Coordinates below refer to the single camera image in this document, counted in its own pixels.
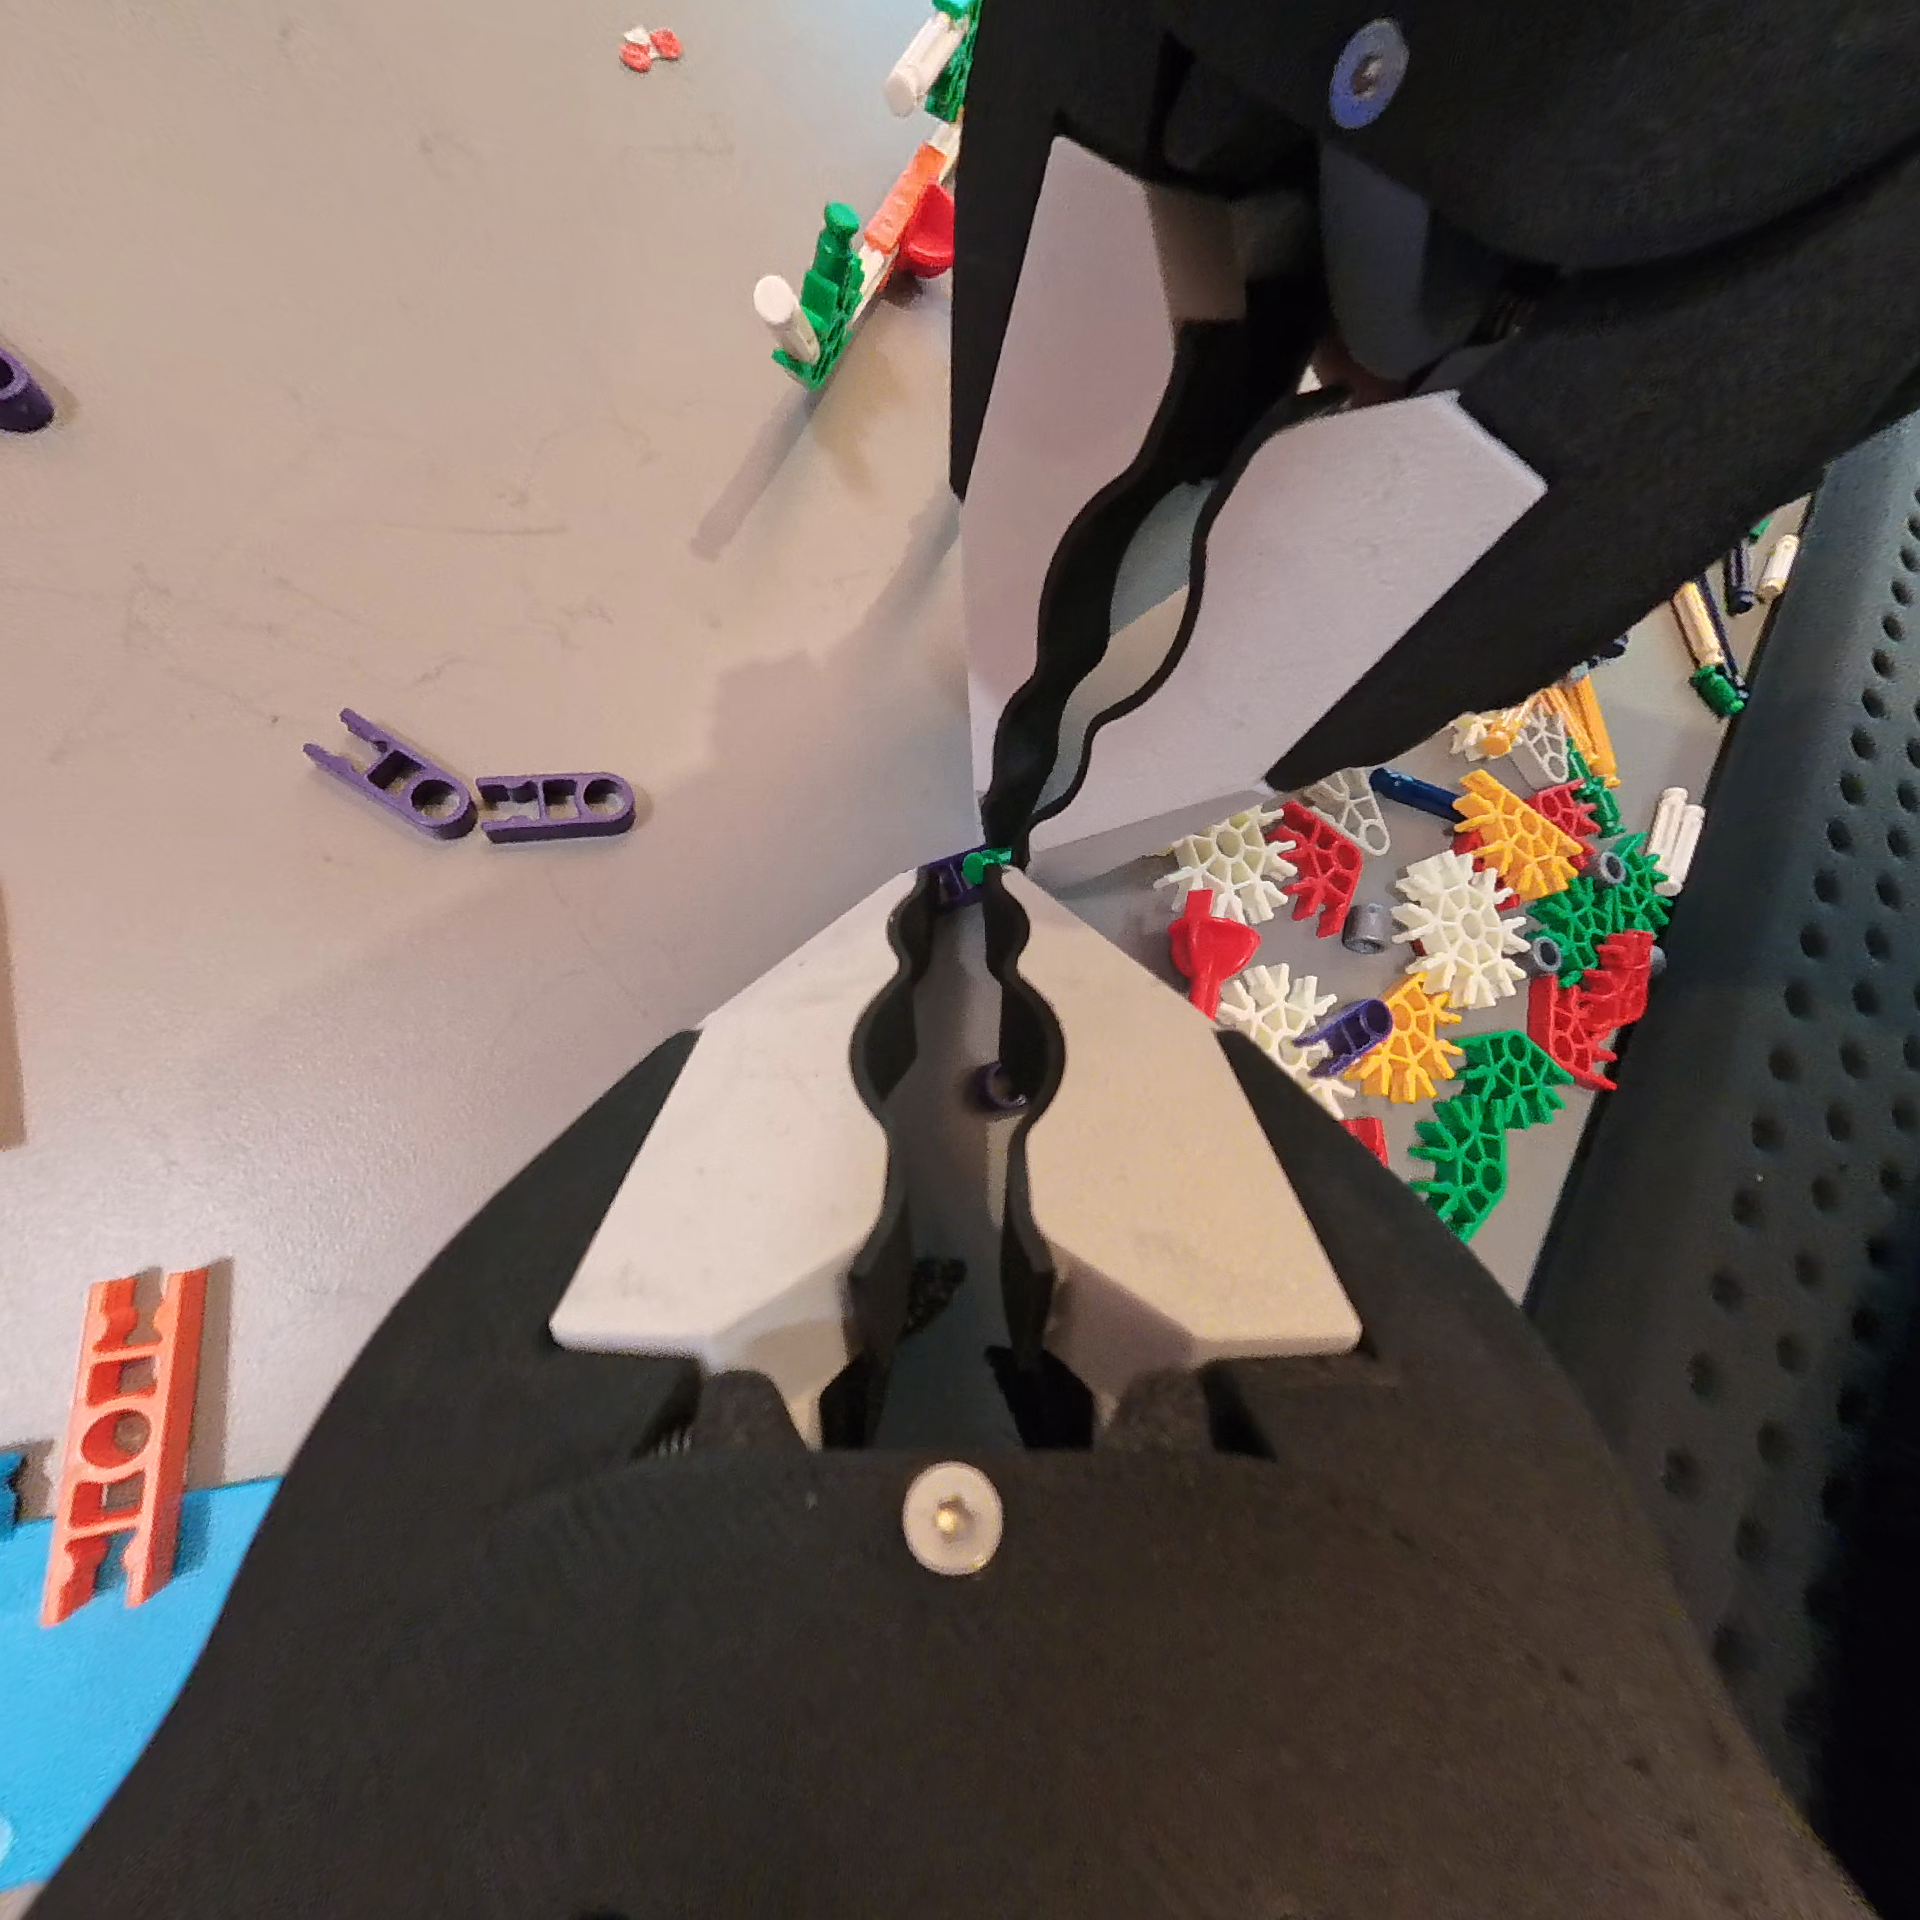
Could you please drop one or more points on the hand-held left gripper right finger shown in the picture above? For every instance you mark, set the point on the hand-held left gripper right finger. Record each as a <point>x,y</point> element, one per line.
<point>1201,1200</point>

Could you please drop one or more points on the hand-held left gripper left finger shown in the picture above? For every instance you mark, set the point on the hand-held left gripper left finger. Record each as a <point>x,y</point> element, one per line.
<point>720,1200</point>

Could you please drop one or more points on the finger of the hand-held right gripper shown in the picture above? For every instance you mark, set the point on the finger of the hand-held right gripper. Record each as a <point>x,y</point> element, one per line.
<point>1049,376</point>
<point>1349,570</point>

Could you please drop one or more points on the toy rail assembly with spool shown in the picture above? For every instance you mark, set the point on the toy rail assembly with spool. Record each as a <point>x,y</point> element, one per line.
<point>826,283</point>

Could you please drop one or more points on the short green toy rod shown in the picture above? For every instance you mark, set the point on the short green toy rod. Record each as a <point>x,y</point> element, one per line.
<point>1717,690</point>
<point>986,867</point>

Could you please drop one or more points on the red corner toy connector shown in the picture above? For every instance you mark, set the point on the red corner toy connector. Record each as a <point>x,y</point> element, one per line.
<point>1620,966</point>
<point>1368,1140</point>
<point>1320,861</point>
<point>1569,809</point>
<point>1576,1035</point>

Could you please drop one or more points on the white snowflake toy connector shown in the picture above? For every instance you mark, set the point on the white snowflake toy connector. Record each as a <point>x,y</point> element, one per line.
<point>1476,733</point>
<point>1230,861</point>
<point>1276,1019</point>
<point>1464,921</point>

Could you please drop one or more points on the dark blue toy rod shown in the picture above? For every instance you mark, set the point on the dark blue toy rod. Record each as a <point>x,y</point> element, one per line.
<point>1417,790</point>
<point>1739,579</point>

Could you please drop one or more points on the grey toy connector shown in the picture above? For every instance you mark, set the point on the grey toy connector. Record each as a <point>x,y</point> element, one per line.
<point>1349,808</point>
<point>1540,742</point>

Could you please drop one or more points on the red toy spool piece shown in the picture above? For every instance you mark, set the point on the red toy spool piece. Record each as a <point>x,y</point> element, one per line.
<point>1206,945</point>

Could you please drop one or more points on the yellow toy connector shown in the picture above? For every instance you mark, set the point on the yellow toy connector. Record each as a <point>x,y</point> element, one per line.
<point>1516,833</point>
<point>1411,1044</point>

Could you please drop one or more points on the green toy connector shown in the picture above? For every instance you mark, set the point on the green toy connector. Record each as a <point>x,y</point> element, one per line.
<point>1582,913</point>
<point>1516,1072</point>
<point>1641,884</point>
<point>1464,1171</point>

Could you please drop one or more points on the yellow toy rod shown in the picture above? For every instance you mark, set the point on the yellow toy rod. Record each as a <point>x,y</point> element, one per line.
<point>1588,733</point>

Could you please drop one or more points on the short white toy rod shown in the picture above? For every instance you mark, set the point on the short white toy rod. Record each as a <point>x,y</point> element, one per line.
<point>1778,565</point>
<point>1688,849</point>
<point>1665,840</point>
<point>1704,622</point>

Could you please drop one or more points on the joined purple toy connectors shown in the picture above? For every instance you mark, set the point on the joined purple toy connectors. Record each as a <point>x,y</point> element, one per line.
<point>435,796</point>

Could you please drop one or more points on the small red white scrap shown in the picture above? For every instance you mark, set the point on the small red white scrap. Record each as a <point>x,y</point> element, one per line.
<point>650,43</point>

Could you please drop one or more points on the cyan toy panel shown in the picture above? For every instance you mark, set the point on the cyan toy panel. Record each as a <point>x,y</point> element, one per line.
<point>90,1724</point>

